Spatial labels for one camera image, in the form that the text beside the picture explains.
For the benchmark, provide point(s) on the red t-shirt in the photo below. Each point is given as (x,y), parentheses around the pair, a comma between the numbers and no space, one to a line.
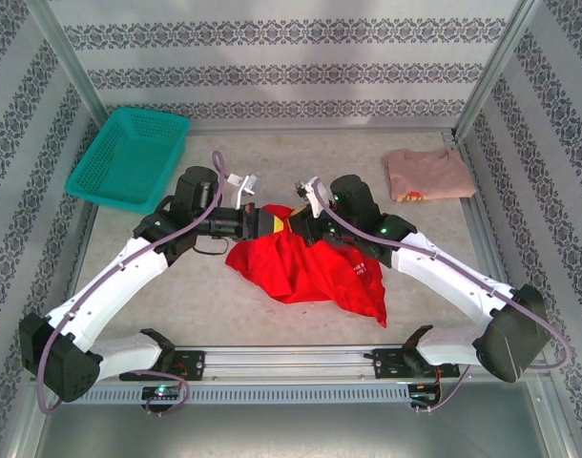
(296,267)

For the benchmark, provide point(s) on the teal plastic mesh basket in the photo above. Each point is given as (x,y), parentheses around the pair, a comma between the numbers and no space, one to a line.
(124,162)

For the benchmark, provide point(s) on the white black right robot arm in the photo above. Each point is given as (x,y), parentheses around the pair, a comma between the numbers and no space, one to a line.
(443,276)

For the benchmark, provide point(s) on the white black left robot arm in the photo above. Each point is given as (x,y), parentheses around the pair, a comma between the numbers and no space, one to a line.
(105,291)

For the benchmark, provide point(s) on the pink folded t-shirt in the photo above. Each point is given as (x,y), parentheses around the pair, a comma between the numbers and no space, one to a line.
(429,172)

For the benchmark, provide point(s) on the aluminium table edge bar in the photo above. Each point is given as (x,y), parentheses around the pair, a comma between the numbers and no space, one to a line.
(484,224)
(343,130)

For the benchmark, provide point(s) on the grey sheet metal panel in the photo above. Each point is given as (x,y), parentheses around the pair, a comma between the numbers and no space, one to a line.
(291,434)

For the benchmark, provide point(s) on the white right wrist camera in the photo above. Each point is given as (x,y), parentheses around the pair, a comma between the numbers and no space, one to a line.
(315,191)

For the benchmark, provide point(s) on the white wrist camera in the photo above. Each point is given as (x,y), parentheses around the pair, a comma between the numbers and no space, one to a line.
(250,183)
(315,191)

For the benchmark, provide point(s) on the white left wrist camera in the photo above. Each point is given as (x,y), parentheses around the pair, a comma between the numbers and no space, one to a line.
(250,183)

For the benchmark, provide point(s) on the long aluminium mounting rail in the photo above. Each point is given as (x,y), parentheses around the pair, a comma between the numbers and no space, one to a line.
(291,362)

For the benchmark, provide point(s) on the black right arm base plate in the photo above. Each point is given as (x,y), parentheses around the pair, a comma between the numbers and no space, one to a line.
(386,365)

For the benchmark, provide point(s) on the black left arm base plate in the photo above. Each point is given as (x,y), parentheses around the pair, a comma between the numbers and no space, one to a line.
(193,365)

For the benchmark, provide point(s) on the aluminium frame post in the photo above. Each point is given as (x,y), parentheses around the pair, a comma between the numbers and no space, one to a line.
(70,62)
(499,62)

